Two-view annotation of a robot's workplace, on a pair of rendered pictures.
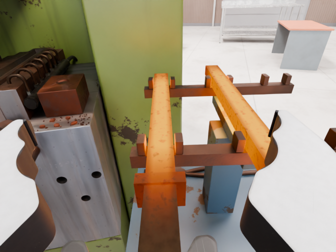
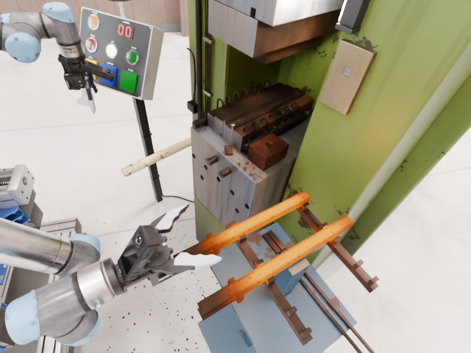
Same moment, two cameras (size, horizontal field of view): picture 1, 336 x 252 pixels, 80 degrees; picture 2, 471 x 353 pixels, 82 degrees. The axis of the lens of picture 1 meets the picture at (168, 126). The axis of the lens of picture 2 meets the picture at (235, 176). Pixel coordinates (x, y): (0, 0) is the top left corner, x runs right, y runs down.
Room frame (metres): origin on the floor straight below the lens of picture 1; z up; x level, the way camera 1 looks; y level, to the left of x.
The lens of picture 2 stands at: (-0.03, -0.26, 1.60)
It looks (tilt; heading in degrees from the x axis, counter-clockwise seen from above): 48 degrees down; 53
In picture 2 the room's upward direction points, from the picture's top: 7 degrees clockwise
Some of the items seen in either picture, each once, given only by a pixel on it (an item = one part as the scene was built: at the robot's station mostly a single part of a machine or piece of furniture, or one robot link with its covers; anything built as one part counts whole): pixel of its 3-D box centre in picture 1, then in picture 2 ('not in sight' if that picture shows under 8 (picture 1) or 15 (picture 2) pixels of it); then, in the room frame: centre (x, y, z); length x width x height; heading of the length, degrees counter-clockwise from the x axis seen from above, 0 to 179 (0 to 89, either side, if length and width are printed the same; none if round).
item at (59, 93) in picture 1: (66, 93); (268, 151); (0.49, 0.26, 0.95); 0.12 x 0.09 x 0.07; 10
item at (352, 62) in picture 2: not in sight; (345, 78); (0.58, 0.14, 1.27); 0.09 x 0.02 x 0.17; 100
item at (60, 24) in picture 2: not in sight; (62, 24); (0.01, 0.83, 1.23); 0.09 x 0.08 x 0.11; 172
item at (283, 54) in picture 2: not in sight; (288, 40); (0.65, 0.44, 1.24); 0.30 x 0.07 x 0.06; 10
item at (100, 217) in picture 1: (61, 142); (263, 162); (0.62, 0.41, 0.69); 0.56 x 0.38 x 0.45; 10
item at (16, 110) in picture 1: (14, 77); (262, 111); (0.61, 0.46, 0.96); 0.42 x 0.20 x 0.09; 10
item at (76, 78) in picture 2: not in sight; (77, 71); (0.01, 0.83, 1.07); 0.09 x 0.08 x 0.12; 164
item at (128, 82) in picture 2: not in sight; (129, 81); (0.17, 0.81, 1.01); 0.07 x 0.05 x 0.07; 125
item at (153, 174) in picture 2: not in sight; (146, 143); (0.22, 0.96, 0.54); 0.04 x 0.04 x 1.08; 10
